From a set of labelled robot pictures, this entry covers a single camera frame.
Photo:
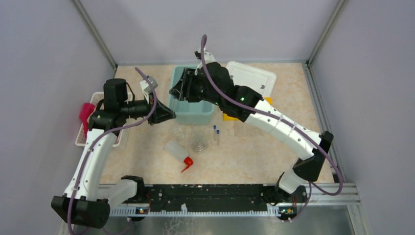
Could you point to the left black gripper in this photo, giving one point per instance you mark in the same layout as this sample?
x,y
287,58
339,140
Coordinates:
x,y
161,113

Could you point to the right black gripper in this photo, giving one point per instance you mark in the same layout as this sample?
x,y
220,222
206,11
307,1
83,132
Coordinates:
x,y
183,90

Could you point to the glass erlenmeyer flask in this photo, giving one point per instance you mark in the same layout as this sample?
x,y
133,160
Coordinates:
x,y
198,144

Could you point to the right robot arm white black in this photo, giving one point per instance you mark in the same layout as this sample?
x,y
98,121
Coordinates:
x,y
240,92

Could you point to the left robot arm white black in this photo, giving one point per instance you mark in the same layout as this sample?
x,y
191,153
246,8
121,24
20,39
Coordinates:
x,y
81,203

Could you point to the teal plastic tub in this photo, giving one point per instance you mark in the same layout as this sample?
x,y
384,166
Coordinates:
x,y
200,113

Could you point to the small glass beaker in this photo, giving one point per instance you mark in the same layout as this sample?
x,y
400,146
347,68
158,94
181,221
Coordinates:
x,y
179,133

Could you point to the glass funnel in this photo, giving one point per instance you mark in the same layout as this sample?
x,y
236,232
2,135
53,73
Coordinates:
x,y
192,133

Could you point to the yellow test tube rack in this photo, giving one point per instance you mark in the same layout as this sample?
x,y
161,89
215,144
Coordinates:
x,y
228,118

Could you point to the wash bottle red cap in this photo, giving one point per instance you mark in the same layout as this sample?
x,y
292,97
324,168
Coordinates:
x,y
179,153

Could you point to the white perforated basket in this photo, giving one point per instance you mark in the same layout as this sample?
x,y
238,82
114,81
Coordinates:
x,y
121,141

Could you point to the white plastic lid tray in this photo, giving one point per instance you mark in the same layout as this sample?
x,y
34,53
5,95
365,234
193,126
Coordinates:
x,y
262,81

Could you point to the pink cloth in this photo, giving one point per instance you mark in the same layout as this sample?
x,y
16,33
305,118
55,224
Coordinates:
x,y
86,110

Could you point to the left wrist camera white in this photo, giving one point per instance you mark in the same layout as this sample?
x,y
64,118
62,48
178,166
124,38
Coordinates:
x,y
145,87

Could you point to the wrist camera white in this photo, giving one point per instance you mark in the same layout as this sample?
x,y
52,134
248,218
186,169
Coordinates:
x,y
208,57
145,87

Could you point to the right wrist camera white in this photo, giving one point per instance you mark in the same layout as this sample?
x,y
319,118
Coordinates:
x,y
208,57

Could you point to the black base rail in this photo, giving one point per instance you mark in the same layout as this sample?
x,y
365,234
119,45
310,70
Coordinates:
x,y
218,197

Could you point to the white cable duct strip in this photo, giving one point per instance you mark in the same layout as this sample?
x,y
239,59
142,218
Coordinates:
x,y
135,212

